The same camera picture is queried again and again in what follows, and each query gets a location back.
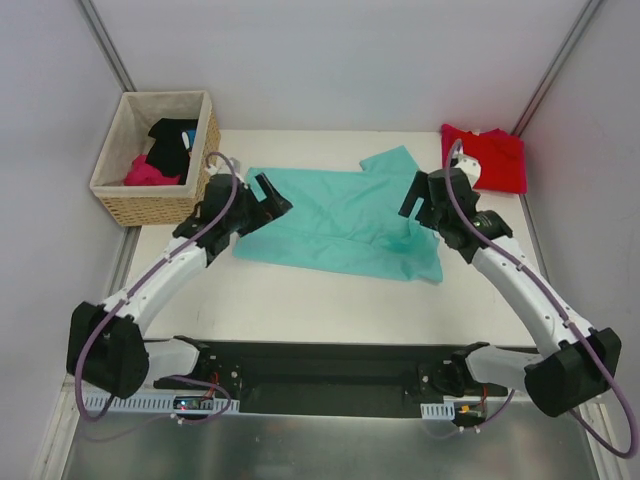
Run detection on black t shirt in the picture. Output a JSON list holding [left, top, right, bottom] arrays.
[[146, 118, 198, 184]]

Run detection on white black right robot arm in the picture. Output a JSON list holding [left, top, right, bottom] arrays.
[[399, 168, 621, 417]]

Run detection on white cable duct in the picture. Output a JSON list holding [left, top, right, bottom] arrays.
[[420, 401, 456, 421], [109, 394, 240, 415]]

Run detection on aluminium frame post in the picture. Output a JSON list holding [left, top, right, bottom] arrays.
[[511, 0, 607, 137], [75, 0, 136, 92]]

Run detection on right white cable duct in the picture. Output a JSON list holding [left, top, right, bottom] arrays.
[[420, 401, 456, 421]]

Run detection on woven wicker basket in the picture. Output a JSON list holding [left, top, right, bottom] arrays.
[[89, 90, 221, 227]]

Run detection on right aluminium frame post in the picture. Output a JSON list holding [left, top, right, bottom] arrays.
[[511, 0, 607, 137]]

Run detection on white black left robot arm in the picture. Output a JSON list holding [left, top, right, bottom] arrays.
[[66, 173, 292, 399]]

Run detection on teal t shirt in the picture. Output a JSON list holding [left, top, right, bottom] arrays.
[[233, 146, 443, 284]]

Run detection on magenta t shirt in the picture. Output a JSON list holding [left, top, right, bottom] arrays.
[[123, 154, 180, 187]]

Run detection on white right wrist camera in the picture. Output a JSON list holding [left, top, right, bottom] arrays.
[[451, 153, 482, 188]]

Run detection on left aluminium frame post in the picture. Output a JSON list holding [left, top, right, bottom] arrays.
[[75, 0, 136, 92]]

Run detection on red t shirt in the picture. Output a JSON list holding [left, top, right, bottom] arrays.
[[440, 124, 527, 195]]

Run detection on left white cable duct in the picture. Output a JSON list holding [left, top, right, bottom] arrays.
[[109, 394, 240, 415]]

